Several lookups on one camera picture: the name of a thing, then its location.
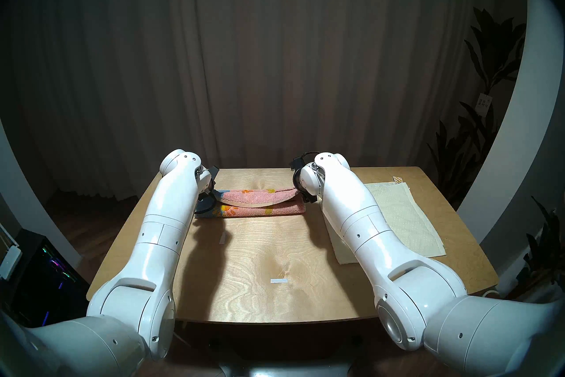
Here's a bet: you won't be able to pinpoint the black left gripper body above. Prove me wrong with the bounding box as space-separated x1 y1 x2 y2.
201 166 220 196

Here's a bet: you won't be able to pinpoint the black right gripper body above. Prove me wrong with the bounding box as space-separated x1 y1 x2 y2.
293 166 318 204

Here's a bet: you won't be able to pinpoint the colourful sun print towel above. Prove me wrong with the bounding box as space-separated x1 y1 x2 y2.
194 187 306 219

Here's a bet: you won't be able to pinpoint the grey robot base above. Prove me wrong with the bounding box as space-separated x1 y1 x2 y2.
216 358 354 377

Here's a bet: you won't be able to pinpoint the cream dotted towel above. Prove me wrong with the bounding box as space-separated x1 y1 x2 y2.
324 176 446 265

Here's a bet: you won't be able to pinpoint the beige pleated curtain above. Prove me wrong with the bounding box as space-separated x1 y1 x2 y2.
9 0 499 200

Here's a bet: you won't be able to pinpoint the black computer tower RGB lights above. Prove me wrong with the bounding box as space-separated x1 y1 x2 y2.
9 230 91 328

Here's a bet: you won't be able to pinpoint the white box device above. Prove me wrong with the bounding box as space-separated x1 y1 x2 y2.
0 224 23 280

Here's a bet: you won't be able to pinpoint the tall dark leafy plant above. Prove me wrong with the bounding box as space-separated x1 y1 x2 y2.
426 7 528 209

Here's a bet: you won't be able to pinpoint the small dark potted plant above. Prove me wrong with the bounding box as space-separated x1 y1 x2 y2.
508 197 565 301

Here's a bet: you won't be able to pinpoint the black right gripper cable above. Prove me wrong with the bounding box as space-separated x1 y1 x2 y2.
290 152 319 170

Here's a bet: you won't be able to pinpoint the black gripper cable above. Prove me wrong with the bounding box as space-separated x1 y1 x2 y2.
195 197 218 216
290 152 319 170

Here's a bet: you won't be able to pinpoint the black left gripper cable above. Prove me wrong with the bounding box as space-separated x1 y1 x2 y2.
195 197 218 216

